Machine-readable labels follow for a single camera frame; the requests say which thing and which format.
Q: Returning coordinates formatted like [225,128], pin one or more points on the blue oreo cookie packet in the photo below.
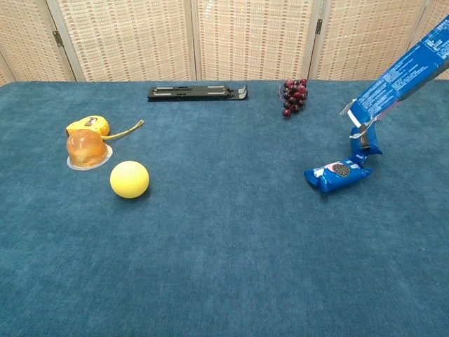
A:
[336,175]
[373,142]

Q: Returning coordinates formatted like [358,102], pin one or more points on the black folding laptop stand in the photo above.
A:
[196,93]

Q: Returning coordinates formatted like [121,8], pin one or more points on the blue carpet table cover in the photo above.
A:
[224,252]

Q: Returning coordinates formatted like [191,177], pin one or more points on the yellow ball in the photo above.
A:
[129,179]

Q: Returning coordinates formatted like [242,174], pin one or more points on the dark red grape bunch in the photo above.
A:
[294,96]

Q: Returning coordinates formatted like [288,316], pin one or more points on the orange fruit jelly cup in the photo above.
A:
[86,149]

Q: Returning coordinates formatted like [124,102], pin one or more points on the yellow tape measure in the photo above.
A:
[89,123]

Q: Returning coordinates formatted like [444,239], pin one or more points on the black screen hinge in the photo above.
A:
[57,38]
[318,26]

